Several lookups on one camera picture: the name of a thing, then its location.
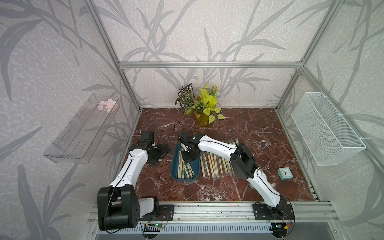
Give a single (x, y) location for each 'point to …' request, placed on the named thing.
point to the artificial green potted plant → (203, 106)
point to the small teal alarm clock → (285, 173)
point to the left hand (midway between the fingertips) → (167, 153)
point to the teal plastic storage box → (175, 151)
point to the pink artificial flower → (107, 105)
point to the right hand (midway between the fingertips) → (185, 160)
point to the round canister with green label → (263, 175)
